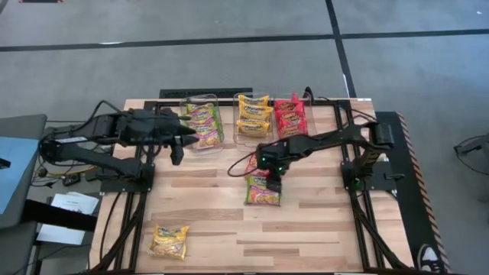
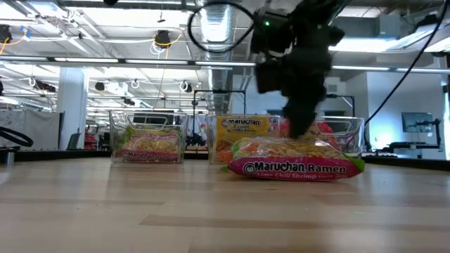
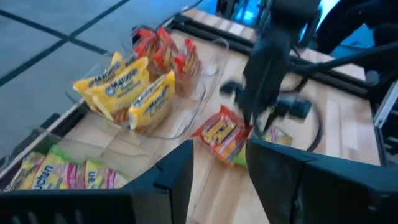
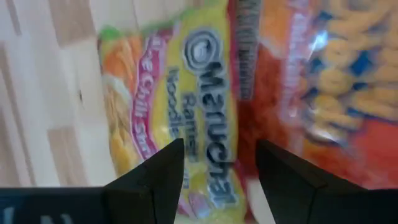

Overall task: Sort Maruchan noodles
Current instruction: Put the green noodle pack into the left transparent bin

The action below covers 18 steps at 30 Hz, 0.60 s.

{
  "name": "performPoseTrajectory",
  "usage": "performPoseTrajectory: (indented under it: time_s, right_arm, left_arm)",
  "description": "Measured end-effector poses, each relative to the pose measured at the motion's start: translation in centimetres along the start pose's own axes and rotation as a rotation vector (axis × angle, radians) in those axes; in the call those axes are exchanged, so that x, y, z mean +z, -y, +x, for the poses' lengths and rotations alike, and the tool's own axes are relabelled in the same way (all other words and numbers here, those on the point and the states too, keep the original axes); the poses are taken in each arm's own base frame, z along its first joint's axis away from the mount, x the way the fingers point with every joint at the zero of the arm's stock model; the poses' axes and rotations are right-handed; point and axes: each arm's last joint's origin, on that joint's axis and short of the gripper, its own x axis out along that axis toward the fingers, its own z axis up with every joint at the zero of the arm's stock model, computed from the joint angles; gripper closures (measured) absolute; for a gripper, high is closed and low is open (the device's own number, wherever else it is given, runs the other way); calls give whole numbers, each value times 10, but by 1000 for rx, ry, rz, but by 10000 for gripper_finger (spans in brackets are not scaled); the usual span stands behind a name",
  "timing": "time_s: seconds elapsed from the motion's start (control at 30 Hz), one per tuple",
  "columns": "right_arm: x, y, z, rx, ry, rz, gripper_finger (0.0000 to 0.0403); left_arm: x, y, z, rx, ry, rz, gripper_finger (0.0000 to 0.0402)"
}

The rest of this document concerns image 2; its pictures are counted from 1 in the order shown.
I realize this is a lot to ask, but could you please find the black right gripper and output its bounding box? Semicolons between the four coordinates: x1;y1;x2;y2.
281;48;334;141

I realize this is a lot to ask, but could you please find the lime chili shrimp ramen packet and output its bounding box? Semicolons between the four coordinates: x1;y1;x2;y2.
115;126;183;163
220;136;366;182

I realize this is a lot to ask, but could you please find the yellow Maruchan chicken ramen packet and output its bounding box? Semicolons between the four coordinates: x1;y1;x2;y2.
214;115;281;163

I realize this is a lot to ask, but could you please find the clear plastic bin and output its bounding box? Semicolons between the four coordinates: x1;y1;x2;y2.
279;115;366;158
205;114;282;165
108;110;189;164

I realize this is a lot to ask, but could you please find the long ceiling light strip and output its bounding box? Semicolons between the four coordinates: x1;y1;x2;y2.
0;55;450;75

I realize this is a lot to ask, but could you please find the black ceiling fixture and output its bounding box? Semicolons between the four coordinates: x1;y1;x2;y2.
153;30;172;49
0;24;13;44

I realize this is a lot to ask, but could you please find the white building pillar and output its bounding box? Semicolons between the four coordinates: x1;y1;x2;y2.
57;66;89;151

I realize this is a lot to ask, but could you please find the grey partition panel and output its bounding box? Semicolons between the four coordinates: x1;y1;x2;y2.
0;109;65;151

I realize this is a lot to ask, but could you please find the black background rig frame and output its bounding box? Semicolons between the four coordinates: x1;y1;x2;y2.
325;93;356;117

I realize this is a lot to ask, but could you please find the silver ventilation duct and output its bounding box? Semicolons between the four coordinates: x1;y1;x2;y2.
196;0;236;113

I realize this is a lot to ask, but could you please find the black hanging cable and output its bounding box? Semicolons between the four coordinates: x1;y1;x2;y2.
364;0;450;126

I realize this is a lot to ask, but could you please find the dark wall monitor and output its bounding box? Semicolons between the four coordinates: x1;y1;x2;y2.
401;111;434;134

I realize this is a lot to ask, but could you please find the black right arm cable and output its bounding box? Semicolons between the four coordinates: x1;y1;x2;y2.
187;1;257;54

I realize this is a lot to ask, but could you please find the black cable loop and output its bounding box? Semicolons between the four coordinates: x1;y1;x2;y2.
0;125;34;148

